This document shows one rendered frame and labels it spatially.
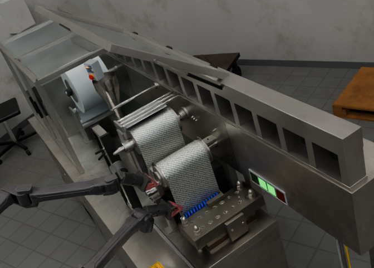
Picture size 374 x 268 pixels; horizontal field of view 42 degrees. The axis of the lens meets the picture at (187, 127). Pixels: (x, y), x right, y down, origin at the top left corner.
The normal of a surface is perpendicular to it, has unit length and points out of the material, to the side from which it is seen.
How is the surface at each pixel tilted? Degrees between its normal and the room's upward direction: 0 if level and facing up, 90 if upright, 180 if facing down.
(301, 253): 0
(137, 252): 0
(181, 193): 90
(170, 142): 92
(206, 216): 0
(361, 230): 90
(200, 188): 90
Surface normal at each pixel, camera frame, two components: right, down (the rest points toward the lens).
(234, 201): -0.28, -0.81
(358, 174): 0.50, 0.33
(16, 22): 0.79, 0.11
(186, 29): -0.55, 0.57
